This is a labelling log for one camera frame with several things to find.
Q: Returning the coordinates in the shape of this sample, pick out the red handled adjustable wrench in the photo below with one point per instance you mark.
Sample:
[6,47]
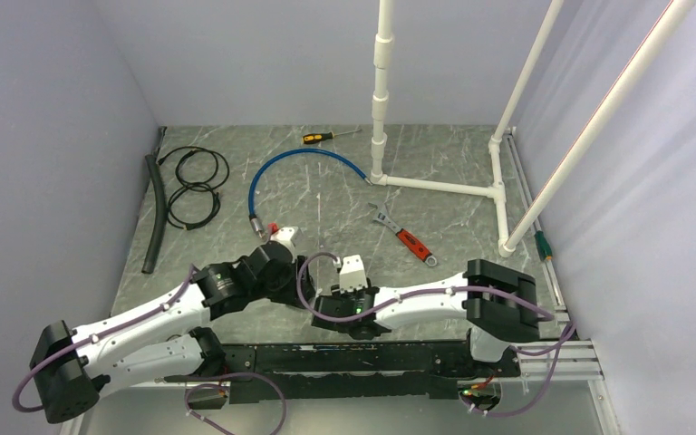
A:
[413,244]

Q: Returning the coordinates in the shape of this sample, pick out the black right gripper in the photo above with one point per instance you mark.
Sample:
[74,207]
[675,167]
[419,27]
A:
[339,294]

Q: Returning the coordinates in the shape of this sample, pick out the orange handled screwdriver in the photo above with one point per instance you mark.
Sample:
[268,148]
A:
[318,137]

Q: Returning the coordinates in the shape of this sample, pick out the blue cable lock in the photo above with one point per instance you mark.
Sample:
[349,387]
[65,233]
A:
[286,185]

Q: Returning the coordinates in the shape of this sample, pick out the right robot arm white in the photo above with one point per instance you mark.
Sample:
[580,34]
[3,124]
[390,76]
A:
[499,303]

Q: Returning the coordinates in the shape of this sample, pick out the black foam tube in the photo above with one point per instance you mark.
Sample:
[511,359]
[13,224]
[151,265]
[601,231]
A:
[160,215]

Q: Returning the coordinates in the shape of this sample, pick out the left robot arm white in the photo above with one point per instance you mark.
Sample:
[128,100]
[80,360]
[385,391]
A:
[72,368]

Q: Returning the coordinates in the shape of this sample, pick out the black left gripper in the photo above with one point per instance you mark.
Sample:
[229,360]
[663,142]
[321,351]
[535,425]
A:
[288,295]

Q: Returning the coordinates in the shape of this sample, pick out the green handled screwdriver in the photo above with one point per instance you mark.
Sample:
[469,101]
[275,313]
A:
[543,247]

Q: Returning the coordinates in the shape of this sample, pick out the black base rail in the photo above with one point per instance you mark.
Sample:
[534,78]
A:
[298,371]

